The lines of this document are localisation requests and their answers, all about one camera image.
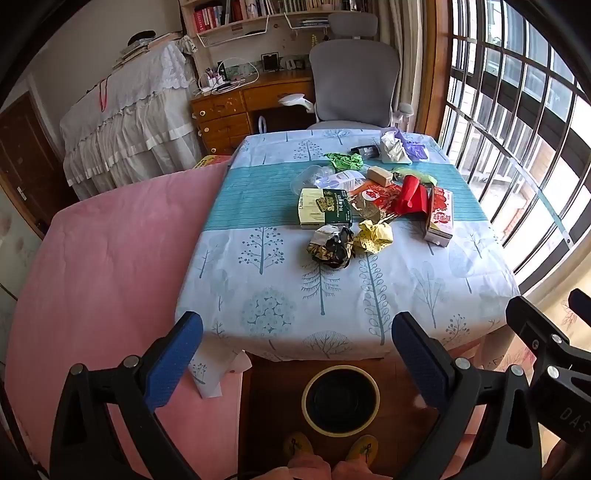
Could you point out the light green packet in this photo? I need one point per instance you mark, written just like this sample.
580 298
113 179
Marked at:
415 174

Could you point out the white lace furniture cover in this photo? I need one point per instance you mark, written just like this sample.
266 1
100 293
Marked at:
129 115

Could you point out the green crumpled wrapper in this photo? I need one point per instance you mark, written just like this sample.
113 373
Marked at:
344 161

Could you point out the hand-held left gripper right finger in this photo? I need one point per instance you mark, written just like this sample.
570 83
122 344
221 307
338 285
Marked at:
422 360

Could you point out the person's right leg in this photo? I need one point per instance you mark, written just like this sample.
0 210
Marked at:
351 473

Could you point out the red plastic bag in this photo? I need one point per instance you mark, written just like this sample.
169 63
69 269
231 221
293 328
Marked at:
411 196

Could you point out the grey office chair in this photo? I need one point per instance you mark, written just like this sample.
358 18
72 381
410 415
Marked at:
353 78

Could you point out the small dark picture frame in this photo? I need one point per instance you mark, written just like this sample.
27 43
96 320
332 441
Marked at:
270 62

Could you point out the small black box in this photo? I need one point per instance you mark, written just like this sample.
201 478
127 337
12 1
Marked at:
367 151

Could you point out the person's left leg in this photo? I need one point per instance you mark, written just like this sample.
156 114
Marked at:
304 470

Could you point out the clear plastic container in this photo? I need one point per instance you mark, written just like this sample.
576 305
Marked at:
307 177

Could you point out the green cracker box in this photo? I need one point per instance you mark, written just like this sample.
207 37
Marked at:
323 207

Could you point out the white plastic bag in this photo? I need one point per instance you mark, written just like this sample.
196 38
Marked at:
392 147

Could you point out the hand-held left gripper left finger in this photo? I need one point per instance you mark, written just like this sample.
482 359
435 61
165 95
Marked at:
175 355

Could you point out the brown wooden door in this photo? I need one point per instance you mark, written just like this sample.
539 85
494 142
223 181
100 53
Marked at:
27 161

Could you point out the stack of books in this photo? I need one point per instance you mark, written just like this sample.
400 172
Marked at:
138 48

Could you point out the yellow paper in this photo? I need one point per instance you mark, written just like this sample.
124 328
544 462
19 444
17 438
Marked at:
374 237

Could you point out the yellow slipper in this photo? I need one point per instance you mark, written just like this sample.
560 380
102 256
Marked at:
298 445
362 448

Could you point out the purple glove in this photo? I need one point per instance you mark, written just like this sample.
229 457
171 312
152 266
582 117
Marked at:
418 150

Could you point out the yellow red box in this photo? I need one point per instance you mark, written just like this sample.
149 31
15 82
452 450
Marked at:
210 161

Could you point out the wooden desk with drawers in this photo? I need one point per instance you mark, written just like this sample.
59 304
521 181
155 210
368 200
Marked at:
221 110

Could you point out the pink red carton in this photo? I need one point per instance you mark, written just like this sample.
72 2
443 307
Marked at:
438 217

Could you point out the white blue packet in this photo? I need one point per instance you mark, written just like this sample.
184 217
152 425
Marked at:
344 179

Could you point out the person's leg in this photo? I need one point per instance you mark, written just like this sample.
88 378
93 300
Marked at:
304 470
351 473

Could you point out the pink bed sheet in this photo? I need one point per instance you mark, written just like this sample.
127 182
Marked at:
115 254

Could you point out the black gold wrapper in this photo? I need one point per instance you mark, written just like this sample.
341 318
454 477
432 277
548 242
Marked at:
330 249

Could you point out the window with metal grille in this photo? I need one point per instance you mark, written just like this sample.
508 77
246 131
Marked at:
508 92

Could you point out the yellow rimmed dark waste bin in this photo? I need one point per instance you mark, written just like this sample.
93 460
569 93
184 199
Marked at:
339 406

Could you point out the wooden bookshelf with books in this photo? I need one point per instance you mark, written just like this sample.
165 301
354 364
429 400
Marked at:
217 18

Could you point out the small tan box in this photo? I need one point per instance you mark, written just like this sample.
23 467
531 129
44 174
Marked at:
379 176

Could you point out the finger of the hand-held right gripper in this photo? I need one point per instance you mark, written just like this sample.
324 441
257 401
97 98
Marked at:
526 314
581 302

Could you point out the red silver snack bag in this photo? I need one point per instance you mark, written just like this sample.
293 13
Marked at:
374 196

